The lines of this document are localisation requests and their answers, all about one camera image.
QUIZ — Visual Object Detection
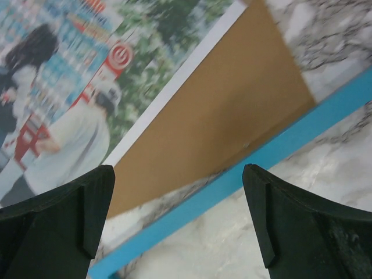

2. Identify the blue picture frame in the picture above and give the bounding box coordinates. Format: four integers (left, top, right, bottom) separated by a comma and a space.
88, 69, 371, 278

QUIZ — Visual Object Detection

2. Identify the colourful printed photo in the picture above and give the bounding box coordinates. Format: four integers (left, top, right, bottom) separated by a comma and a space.
1, 1, 247, 207

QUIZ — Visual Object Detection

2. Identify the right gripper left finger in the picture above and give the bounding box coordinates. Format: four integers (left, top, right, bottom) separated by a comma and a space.
1, 165, 115, 279

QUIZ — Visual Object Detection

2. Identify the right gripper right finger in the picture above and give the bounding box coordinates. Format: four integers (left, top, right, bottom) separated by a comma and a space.
242, 164, 371, 278

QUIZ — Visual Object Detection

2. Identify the brown backing board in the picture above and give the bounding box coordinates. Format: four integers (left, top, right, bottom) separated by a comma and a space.
106, 1, 316, 217

